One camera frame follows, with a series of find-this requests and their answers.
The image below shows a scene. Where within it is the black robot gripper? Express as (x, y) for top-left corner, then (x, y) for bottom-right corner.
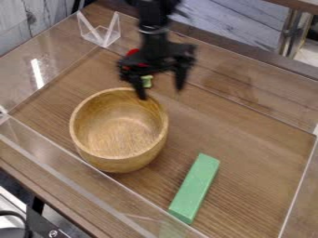
(118, 43), (197, 100)

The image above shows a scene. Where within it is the red plush strawberry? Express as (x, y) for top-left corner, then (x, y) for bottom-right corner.
(126, 48), (152, 88)

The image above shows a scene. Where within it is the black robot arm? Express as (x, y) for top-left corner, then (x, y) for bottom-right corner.
(118, 0), (197, 100)

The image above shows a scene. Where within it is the round wooden bowl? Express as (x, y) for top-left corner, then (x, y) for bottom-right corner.
(68, 87), (168, 173)

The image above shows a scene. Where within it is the metal table leg background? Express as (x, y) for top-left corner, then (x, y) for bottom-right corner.
(277, 9), (313, 59)

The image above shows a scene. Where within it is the green rectangular block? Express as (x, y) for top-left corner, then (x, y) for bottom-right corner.
(168, 153), (221, 224)

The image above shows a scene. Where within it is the clear acrylic corner bracket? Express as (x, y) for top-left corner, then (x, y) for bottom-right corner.
(76, 11), (120, 48)

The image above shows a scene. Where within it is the clear acrylic tray wall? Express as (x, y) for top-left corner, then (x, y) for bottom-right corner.
(0, 106), (207, 238)

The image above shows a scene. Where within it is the black table frame leg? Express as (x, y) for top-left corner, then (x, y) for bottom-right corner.
(27, 197), (71, 238)

